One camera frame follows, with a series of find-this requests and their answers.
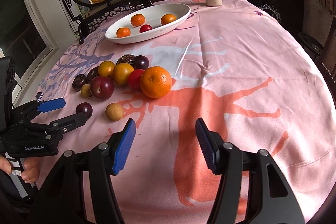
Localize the dark red plum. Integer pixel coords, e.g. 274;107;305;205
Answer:
90;76;114;101

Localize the dark carved wooden chair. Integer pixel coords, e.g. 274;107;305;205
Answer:
78;0;153;45

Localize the large orange mandarin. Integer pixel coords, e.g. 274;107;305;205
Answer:
140;66;172;99

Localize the yellow-orange plum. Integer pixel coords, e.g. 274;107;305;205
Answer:
113;63;134;86
98;60;116;79

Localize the person's left hand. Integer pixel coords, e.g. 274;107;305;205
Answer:
0;155;40;184

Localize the white framed window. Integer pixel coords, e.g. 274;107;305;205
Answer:
1;0;59;104

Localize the small mandarin in plate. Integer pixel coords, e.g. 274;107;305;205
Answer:
116;27;131;38

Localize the dark purple cherry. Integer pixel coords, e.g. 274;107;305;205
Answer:
134;55;149;70

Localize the brown mottled passion fruit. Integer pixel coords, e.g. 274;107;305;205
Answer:
116;54;135;66

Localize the red tomato in plate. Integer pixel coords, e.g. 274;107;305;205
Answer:
139;24;153;33

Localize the small tan longan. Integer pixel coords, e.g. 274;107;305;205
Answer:
80;84;92;98

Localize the red cherry tomato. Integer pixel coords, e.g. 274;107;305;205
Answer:
127;69;144;91

